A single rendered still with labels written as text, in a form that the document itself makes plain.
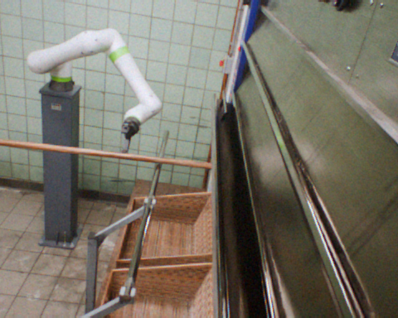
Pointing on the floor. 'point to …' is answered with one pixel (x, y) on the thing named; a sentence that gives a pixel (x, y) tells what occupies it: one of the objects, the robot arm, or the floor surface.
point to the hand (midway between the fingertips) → (123, 144)
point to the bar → (132, 256)
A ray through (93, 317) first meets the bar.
